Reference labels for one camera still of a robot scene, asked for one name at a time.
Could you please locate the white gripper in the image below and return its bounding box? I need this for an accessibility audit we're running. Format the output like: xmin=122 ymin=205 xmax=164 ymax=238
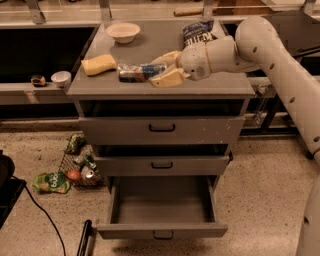
xmin=149 ymin=43 xmax=211 ymax=88

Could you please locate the redbull can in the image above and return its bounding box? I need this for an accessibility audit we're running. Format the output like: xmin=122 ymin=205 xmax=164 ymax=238
xmin=117 ymin=63 xmax=167 ymax=83

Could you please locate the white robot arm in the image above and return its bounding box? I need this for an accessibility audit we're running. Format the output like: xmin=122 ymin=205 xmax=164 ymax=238
xmin=151 ymin=16 xmax=320 ymax=256

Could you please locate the grey drawer cabinet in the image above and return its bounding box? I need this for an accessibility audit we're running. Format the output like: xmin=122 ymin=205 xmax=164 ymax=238
xmin=65 ymin=19 xmax=256 ymax=191

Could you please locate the grey top drawer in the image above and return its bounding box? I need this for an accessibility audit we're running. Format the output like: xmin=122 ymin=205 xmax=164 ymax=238
xmin=79 ymin=117 xmax=244 ymax=145

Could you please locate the grey drawer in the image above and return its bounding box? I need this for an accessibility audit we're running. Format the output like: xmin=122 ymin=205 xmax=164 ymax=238
xmin=95 ymin=156 xmax=229 ymax=176
xmin=79 ymin=117 xmax=244 ymax=145
xmin=98 ymin=176 xmax=228 ymax=240

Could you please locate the grey middle drawer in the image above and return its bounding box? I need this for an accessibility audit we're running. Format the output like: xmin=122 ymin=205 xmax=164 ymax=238
xmin=95 ymin=156 xmax=229 ymax=176

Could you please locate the silver can in basket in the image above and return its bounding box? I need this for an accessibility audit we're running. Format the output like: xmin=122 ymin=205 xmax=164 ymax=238
xmin=81 ymin=166 xmax=95 ymax=180

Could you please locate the grey bottom drawer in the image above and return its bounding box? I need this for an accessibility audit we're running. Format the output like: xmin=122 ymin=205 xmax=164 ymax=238
xmin=98 ymin=176 xmax=228 ymax=240

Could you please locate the blue kettle chips bag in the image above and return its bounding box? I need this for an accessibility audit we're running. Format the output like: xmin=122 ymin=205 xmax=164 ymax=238
xmin=182 ymin=20 xmax=217 ymax=47

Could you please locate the wooden rolling pin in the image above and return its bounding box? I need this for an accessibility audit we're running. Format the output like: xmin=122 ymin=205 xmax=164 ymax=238
xmin=173 ymin=8 xmax=203 ymax=17

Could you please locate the white paper bowl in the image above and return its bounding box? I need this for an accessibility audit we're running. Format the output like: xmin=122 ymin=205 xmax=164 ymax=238
xmin=106 ymin=22 xmax=140 ymax=44

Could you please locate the yellow sponge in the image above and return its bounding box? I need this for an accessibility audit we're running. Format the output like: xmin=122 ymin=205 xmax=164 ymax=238
xmin=81 ymin=54 xmax=117 ymax=76

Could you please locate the small white cup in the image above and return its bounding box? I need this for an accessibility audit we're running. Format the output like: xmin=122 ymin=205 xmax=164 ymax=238
xmin=51 ymin=71 xmax=71 ymax=88

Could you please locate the green bag on floor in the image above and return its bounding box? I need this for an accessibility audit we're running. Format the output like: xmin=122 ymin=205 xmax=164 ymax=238
xmin=65 ymin=134 xmax=86 ymax=154

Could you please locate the green bottle in basket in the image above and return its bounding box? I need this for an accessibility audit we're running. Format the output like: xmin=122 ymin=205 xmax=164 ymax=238
xmin=83 ymin=155 xmax=97 ymax=170

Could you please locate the black stand table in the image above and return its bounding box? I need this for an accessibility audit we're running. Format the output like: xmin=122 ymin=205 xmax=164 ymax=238
xmin=242 ymin=11 xmax=320 ymax=135

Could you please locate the red apple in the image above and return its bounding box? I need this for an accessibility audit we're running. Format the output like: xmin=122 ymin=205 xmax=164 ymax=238
xmin=67 ymin=169 xmax=82 ymax=181

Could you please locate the green snack pouch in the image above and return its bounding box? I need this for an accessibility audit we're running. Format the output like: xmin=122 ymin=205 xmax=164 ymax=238
xmin=32 ymin=172 xmax=71 ymax=194

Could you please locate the black metal bar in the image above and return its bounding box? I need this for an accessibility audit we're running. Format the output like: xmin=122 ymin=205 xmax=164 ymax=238
xmin=77 ymin=220 xmax=92 ymax=256

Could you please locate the black equipment at left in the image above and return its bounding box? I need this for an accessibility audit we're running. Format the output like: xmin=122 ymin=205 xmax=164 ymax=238
xmin=0 ymin=151 xmax=26 ymax=229

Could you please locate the black wire basket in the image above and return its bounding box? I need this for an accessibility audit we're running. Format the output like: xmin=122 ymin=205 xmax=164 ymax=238
xmin=59 ymin=145 xmax=104 ymax=189

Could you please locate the black cable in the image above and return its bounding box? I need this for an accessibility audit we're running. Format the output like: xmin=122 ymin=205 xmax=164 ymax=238
xmin=9 ymin=175 xmax=67 ymax=256

